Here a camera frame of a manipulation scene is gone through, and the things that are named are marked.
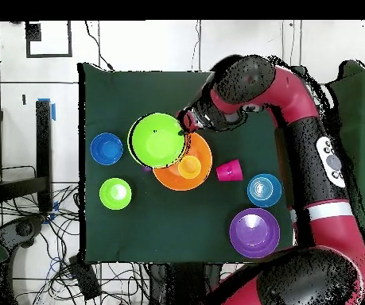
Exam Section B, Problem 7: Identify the large orange bowl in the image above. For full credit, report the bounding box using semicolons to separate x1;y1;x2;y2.
152;131;214;192

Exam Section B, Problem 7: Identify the large green bowl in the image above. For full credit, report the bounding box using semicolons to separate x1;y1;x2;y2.
126;112;188;170

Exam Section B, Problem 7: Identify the red cup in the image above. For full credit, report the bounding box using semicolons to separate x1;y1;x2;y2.
216;158;244;183

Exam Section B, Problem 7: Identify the dark blue bowl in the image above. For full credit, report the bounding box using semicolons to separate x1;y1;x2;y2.
89;132;124;167

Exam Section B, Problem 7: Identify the light blue bowl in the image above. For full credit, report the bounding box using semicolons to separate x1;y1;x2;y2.
247;172;283;209

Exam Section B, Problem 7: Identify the small green bowl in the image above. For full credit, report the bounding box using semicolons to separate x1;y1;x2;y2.
99;177;133;211

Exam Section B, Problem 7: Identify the dark green table cloth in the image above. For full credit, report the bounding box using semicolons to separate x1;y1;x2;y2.
77;62;307;265

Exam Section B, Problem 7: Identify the large purple bowl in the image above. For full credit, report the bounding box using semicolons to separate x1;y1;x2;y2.
228;207;282;259

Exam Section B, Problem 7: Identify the black power brick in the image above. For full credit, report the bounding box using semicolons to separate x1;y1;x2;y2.
68;254;103;302

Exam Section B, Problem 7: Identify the black wheeled base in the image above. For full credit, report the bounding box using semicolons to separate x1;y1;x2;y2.
0;215;47;253

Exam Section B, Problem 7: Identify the thin black floor cable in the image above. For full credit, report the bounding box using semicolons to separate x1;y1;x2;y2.
84;20;115;71

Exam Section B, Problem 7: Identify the black post with blue tape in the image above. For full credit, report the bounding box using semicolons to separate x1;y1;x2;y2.
35;98;56;213

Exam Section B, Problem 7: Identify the bundle of floor cables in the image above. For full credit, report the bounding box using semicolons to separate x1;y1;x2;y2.
0;164;151;305

